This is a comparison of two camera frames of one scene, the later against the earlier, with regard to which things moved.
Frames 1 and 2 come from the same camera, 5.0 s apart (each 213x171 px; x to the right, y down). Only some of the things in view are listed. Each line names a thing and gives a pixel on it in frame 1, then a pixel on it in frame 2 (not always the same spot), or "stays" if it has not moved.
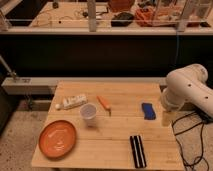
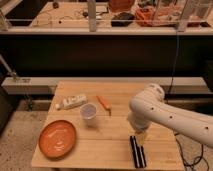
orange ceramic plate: x=57 y=139 stays
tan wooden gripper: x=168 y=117 to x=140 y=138
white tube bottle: x=72 y=101 stays
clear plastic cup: x=89 y=112 stays
